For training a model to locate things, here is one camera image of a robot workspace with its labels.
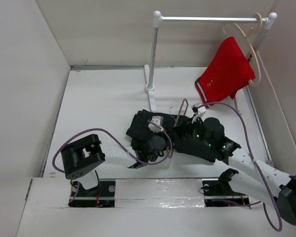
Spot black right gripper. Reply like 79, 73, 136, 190
172, 114, 214, 148

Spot grey trouser hanger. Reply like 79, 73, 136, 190
168, 98, 189, 159

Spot black trousers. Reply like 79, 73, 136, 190
126, 110, 225, 163

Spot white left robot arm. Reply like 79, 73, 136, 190
60, 134, 170, 196

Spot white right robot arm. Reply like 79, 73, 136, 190
174, 118, 296, 226

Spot beige wooden hanger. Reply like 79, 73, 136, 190
222, 13, 262, 87

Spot red shorts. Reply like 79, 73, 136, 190
194, 37, 256, 104

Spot white metal clothes rack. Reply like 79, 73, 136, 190
144, 10, 278, 112

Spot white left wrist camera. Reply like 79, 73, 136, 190
148, 116, 163, 133

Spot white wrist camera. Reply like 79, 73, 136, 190
148, 116, 163, 133
191, 103, 207, 124

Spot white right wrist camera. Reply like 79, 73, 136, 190
191, 103, 207, 124

